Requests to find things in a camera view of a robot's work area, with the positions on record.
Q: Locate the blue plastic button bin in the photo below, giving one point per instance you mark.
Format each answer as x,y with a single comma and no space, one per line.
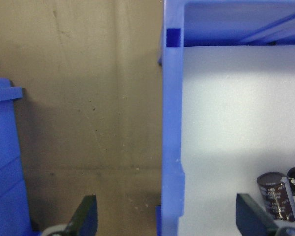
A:
2,159

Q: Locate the blue plastic capacitor bin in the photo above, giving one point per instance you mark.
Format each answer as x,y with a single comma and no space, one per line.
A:
172,123

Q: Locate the black cylindrical capacitor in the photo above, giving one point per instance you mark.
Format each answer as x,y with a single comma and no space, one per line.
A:
275,194

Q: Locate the white foam bin liner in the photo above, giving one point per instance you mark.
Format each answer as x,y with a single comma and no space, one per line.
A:
236,110

